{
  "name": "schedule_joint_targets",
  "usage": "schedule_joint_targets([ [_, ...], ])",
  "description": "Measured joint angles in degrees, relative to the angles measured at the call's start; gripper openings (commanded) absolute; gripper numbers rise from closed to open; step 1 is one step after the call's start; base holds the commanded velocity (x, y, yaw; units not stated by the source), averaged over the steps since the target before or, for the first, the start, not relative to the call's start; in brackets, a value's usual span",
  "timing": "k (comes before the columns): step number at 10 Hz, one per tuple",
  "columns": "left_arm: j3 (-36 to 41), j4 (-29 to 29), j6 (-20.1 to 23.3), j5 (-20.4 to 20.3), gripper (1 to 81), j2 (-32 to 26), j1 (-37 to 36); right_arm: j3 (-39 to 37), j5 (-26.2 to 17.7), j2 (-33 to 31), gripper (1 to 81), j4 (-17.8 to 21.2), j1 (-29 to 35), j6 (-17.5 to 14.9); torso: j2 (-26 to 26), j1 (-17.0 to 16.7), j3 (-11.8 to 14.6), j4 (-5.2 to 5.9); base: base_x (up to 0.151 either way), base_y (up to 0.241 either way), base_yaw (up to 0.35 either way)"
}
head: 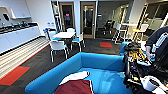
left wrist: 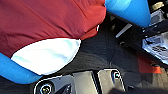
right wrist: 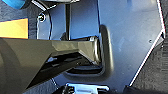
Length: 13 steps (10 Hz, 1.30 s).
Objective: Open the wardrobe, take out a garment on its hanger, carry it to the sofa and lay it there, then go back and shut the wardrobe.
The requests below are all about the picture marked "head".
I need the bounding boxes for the white low table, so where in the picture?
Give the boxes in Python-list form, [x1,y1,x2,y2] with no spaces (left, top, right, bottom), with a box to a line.
[52,31,77,39]

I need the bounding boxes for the tall white bar table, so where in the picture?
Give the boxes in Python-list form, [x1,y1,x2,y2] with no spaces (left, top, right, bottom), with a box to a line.
[120,22,138,44]

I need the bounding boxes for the wood framed glass door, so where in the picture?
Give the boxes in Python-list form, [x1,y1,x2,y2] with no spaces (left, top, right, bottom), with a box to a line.
[58,1,76,33]
[79,1,98,39]

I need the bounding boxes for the white roll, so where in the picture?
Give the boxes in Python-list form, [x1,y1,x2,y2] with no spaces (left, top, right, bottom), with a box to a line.
[140,75,161,93]

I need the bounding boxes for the tall stool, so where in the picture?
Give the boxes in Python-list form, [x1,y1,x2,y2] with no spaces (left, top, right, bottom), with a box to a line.
[112,23,124,44]

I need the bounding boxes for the blue sofa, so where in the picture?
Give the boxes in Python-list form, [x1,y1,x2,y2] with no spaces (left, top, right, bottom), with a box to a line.
[24,41,148,94]

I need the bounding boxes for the white chair with blue seat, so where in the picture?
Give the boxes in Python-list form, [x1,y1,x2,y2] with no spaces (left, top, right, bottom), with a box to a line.
[48,29,58,41]
[70,32,87,53]

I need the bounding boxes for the maroon and white varsity jacket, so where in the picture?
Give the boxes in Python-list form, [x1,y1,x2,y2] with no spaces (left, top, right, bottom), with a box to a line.
[53,70,95,94]

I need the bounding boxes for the black bag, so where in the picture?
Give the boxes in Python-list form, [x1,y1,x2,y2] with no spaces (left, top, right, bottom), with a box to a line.
[123,40,143,53]

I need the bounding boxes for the yellow toy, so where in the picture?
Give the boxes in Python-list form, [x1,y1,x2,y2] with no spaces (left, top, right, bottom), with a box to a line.
[128,49,146,63]

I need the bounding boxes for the blue and white bin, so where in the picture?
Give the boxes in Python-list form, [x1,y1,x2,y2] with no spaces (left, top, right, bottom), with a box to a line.
[42,28,51,39]

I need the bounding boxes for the white kitchen wall cabinets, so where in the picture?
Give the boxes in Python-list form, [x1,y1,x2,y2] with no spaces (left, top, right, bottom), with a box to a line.
[0,0,33,20]

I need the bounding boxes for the person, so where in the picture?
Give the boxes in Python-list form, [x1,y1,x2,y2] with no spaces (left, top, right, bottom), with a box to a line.
[144,25,168,71]

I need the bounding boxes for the black office chair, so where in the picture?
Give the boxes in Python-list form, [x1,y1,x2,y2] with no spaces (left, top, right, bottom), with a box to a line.
[103,19,114,34]

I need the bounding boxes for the white kitchen base cabinets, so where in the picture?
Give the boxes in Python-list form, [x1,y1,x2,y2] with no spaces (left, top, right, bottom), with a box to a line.
[0,23,43,55]

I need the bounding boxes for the black wire shelf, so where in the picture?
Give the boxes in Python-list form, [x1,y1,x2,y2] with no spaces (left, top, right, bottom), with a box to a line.
[122,39,168,94]

